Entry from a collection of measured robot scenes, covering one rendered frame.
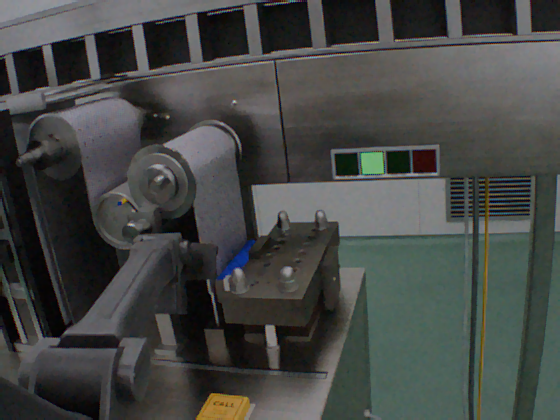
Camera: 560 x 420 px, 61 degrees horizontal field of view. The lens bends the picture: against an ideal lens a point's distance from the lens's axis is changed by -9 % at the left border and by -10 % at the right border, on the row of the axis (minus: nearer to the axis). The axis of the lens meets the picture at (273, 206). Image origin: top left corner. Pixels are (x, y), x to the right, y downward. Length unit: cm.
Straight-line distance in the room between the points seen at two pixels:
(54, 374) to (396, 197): 336
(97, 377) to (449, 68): 96
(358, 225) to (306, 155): 258
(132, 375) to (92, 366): 3
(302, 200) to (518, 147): 273
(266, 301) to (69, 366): 58
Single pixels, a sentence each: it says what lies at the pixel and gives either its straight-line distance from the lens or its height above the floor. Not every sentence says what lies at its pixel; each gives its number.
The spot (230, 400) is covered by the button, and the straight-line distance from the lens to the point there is 91.
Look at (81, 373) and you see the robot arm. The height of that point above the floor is 124.
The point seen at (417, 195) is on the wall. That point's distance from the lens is 368.
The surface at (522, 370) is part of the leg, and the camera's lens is 169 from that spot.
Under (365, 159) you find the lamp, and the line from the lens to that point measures 121.
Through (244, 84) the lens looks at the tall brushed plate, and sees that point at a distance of 125.
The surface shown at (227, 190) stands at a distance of 114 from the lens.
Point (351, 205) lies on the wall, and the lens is 375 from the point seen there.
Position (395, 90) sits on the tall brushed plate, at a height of 135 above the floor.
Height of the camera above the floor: 148
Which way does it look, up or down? 18 degrees down
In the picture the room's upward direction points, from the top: 7 degrees counter-clockwise
